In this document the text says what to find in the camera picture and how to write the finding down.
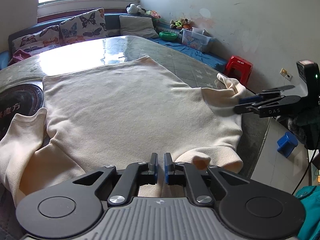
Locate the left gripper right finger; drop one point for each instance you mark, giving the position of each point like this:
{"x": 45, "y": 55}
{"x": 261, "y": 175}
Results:
{"x": 189, "y": 177}

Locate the red plastic stool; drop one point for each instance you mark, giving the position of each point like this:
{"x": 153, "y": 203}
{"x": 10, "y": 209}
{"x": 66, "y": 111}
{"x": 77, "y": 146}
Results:
{"x": 238, "y": 68}

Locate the blue corner sofa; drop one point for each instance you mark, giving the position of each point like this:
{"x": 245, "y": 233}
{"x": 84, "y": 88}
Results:
{"x": 113, "y": 30}

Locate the black round induction cooktop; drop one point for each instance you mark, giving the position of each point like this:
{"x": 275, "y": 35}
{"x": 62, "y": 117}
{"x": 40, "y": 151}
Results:
{"x": 24, "y": 99}

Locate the colourful small toy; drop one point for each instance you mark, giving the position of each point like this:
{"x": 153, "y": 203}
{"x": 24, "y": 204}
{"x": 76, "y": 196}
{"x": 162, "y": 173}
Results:
{"x": 153, "y": 13}

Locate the plush toys pile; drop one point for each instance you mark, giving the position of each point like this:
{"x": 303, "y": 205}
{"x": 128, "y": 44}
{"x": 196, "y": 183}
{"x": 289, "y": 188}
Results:
{"x": 180, "y": 23}

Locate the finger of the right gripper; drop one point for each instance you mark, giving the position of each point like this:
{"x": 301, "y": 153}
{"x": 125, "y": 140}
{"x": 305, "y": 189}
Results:
{"x": 265, "y": 95}
{"x": 278, "y": 106}

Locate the black white plush toy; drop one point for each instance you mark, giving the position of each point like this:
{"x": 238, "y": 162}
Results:
{"x": 135, "y": 9}

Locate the clear plastic storage box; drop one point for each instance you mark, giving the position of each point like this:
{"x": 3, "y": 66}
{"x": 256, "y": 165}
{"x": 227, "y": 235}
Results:
{"x": 197, "y": 41}

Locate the teal jacket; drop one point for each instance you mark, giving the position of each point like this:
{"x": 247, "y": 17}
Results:
{"x": 310, "y": 198}

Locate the grey plain cushion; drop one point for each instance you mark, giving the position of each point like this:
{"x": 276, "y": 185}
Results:
{"x": 137, "y": 26}

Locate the butterfly cushion left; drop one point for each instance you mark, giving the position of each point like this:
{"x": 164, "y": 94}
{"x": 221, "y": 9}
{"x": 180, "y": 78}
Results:
{"x": 48, "y": 38}

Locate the blue plastic stool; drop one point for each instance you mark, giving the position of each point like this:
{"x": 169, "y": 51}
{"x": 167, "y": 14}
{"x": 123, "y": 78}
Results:
{"x": 286, "y": 144}

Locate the butterfly cushion right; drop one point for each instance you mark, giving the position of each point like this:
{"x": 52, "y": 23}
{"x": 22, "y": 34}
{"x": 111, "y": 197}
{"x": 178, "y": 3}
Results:
{"x": 84, "y": 27}

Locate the cream sweatshirt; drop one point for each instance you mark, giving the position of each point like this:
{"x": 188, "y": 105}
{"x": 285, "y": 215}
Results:
{"x": 117, "y": 115}

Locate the butterfly cushion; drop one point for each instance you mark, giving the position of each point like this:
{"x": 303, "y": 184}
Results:
{"x": 48, "y": 38}
{"x": 84, "y": 27}

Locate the magenta cloth on sofa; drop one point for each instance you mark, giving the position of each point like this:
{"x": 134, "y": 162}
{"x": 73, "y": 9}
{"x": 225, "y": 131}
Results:
{"x": 18, "y": 56}

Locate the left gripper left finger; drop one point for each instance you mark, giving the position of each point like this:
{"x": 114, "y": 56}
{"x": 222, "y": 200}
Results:
{"x": 129, "y": 180}

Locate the green plastic bowl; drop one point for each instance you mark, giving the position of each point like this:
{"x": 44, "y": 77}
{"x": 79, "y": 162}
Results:
{"x": 168, "y": 36}

